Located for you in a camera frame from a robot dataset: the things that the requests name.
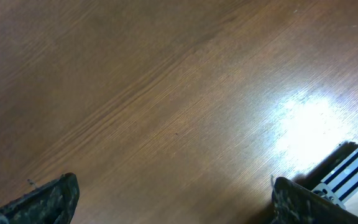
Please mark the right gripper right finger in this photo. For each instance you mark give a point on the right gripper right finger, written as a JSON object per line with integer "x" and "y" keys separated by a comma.
{"x": 294, "y": 204}

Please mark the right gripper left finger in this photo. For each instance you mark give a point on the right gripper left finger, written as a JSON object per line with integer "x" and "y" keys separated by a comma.
{"x": 52, "y": 203}

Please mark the striped aluminium rail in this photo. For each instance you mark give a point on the striped aluminium rail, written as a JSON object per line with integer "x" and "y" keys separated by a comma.
{"x": 337, "y": 180}

